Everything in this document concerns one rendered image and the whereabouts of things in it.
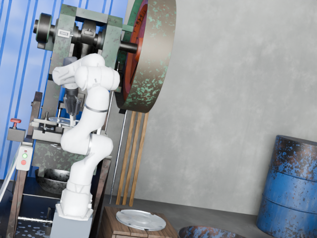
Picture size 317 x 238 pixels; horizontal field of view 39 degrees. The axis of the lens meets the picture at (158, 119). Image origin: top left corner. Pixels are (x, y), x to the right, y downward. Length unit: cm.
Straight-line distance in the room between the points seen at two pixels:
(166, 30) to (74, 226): 122
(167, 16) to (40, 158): 114
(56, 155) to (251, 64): 240
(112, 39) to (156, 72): 40
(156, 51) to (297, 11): 241
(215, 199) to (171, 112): 101
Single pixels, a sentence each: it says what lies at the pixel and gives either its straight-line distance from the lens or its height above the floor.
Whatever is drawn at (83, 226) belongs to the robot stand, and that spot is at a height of 40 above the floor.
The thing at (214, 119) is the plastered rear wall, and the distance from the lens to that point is 444.
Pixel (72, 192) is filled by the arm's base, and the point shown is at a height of 55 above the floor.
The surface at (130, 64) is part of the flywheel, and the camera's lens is 330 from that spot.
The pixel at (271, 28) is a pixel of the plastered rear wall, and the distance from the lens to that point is 464.
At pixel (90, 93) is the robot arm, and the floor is 103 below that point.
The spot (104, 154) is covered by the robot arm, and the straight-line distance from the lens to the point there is 221.
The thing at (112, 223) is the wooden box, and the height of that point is 35.
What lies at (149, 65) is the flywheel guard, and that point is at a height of 123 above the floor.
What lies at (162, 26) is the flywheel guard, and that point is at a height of 147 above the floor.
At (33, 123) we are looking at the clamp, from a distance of 299.
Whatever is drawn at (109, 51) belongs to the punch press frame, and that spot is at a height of 127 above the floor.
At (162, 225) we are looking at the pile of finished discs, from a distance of 261.
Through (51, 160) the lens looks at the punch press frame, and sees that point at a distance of 281.
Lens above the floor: 116
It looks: 5 degrees down
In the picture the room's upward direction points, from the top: 12 degrees clockwise
